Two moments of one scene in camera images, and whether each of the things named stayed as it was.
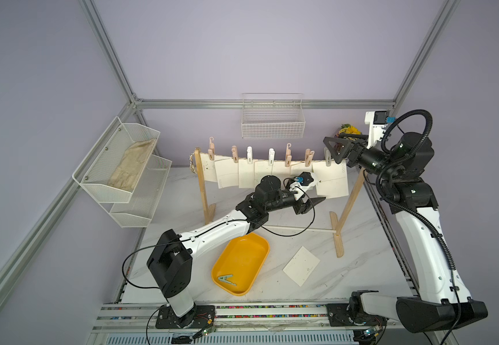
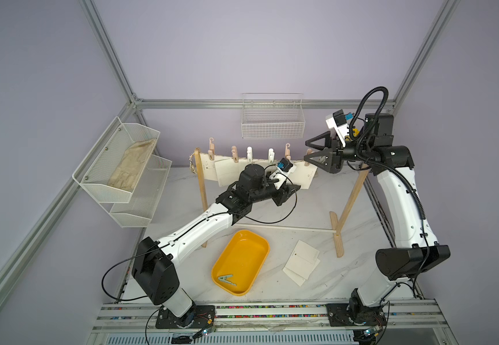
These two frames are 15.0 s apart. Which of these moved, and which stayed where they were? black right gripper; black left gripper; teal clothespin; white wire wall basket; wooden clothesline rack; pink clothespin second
Moved: black right gripper; black left gripper
Stayed: pink clothespin second; teal clothespin; wooden clothesline rack; white wire wall basket
